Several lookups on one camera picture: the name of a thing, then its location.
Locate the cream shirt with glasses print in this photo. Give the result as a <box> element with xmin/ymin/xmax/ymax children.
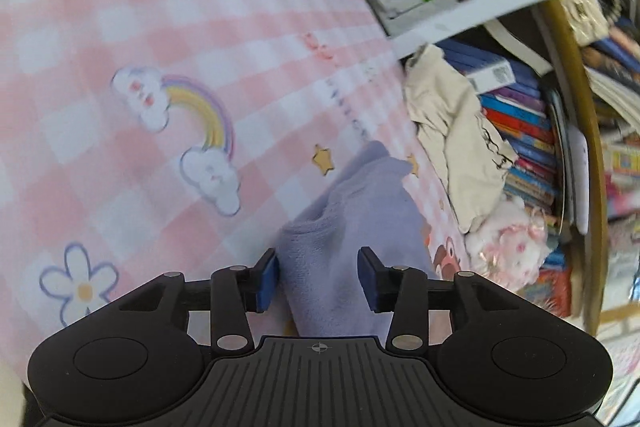
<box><xmin>403</xmin><ymin>44</ymin><xmax>518</xmax><ymax>235</ymax></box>

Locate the wooden bookshelf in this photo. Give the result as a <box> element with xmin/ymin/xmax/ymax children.
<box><xmin>537</xmin><ymin>0</ymin><xmax>613</xmax><ymax>338</ymax></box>

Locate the stack of colourful books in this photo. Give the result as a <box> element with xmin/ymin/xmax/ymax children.
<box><xmin>442</xmin><ymin>38</ymin><xmax>568</xmax><ymax>233</ymax></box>

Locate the lavender and brown sweater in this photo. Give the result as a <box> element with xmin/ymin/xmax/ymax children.
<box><xmin>276</xmin><ymin>140</ymin><xmax>441</xmax><ymax>339</ymax></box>

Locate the white flat board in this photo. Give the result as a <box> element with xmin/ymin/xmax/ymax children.
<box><xmin>562</xmin><ymin>127</ymin><xmax>592</xmax><ymax>237</ymax></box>

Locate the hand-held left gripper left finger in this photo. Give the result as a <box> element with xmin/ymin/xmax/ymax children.
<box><xmin>117</xmin><ymin>248</ymin><xmax>279</xmax><ymax>356</ymax></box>

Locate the pink checked bed sheet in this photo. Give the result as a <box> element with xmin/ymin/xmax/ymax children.
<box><xmin>0</xmin><ymin>0</ymin><xmax>473</xmax><ymax>408</ymax></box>

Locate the white and pink plush bunny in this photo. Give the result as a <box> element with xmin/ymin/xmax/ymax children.
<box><xmin>465</xmin><ymin>198</ymin><xmax>551</xmax><ymax>293</ymax></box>

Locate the white bed rail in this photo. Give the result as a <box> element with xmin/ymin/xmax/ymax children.
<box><xmin>387</xmin><ymin>0</ymin><xmax>640</xmax><ymax>60</ymax></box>

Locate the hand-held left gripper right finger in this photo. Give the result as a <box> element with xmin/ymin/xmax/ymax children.
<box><xmin>359</xmin><ymin>246</ymin><xmax>522</xmax><ymax>354</ymax></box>

